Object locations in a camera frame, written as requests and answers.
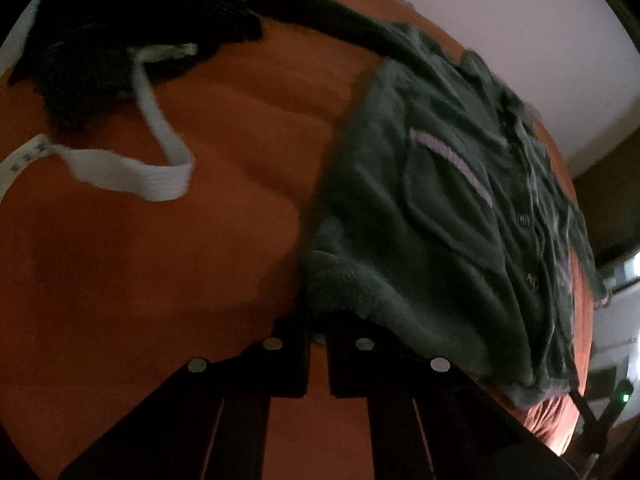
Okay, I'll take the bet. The white cloth strap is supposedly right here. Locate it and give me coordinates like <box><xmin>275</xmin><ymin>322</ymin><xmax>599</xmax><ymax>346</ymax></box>
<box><xmin>0</xmin><ymin>45</ymin><xmax>198</xmax><ymax>203</ymax></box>

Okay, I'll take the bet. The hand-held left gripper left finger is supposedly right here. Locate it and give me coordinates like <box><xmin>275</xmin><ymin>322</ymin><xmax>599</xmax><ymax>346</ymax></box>
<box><xmin>57</xmin><ymin>317</ymin><xmax>312</xmax><ymax>480</ymax></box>

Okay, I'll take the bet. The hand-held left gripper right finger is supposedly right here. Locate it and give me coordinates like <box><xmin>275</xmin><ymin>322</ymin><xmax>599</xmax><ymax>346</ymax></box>
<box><xmin>327</xmin><ymin>317</ymin><xmax>581</xmax><ymax>480</ymax></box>

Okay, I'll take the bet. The black knit garment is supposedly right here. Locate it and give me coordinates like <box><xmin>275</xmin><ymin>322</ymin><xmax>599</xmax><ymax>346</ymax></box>
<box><xmin>7</xmin><ymin>0</ymin><xmax>263</xmax><ymax>131</ymax></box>

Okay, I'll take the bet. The green fleece pajama shirt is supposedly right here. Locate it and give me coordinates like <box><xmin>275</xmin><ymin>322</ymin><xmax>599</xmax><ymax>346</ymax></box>
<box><xmin>235</xmin><ymin>0</ymin><xmax>608</xmax><ymax>411</ymax></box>

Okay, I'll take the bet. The orange blanket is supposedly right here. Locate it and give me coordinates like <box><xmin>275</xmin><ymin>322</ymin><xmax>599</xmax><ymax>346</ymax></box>
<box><xmin>0</xmin><ymin>0</ymin><xmax>598</xmax><ymax>480</ymax></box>

